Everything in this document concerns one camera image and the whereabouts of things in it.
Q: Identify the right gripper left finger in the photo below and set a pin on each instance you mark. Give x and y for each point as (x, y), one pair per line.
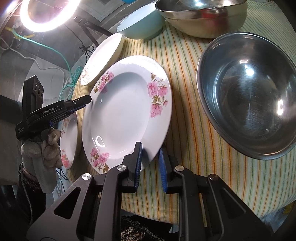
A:
(91, 207)

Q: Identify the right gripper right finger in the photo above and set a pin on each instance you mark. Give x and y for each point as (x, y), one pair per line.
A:
(208, 208)

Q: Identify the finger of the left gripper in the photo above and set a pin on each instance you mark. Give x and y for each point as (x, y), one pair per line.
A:
(76, 104)

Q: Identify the pink rose deep plate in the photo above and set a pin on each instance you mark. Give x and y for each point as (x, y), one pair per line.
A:
(68, 140)

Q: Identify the pink azalea deep plate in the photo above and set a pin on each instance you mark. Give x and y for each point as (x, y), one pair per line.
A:
(131, 102)

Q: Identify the white plate with branch print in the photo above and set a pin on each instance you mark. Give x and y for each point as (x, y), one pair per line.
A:
(105, 55)

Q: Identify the small steel bowl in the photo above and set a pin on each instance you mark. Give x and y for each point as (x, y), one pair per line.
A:
(246, 85)

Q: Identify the large steel bowl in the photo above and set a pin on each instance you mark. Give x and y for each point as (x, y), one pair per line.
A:
(204, 19)

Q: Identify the gloved left hand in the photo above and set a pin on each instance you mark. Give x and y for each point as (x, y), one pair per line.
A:
(41, 159)

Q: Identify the yellow striped towel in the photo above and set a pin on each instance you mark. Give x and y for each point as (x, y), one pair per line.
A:
(265, 186)

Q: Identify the light blue ceramic bowl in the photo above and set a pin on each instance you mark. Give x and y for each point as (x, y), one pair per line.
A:
(143, 24)

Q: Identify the bright ring light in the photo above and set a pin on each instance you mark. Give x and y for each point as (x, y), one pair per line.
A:
(44, 16)

